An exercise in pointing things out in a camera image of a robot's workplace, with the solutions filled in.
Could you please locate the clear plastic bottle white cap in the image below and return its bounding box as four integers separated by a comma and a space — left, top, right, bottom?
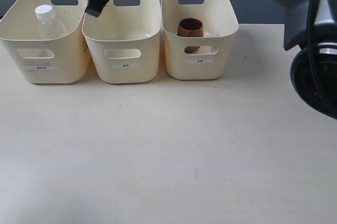
35, 5, 68, 40

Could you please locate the brown wooden cup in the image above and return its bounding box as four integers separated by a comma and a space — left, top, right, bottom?
177, 18, 204, 37

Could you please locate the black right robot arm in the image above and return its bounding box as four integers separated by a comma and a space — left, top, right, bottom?
274, 0, 336, 118

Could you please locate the middle cream plastic bin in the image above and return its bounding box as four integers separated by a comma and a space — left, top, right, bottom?
82, 0, 162, 84

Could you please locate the cream plastic bin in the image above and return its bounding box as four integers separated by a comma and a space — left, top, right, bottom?
1, 0, 91, 84
161, 0, 239, 80
82, 0, 162, 84

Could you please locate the left cream plastic bin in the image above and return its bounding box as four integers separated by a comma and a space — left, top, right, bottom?
1, 0, 91, 84

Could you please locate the right cream plastic bin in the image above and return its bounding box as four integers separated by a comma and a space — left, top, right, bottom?
161, 0, 239, 80

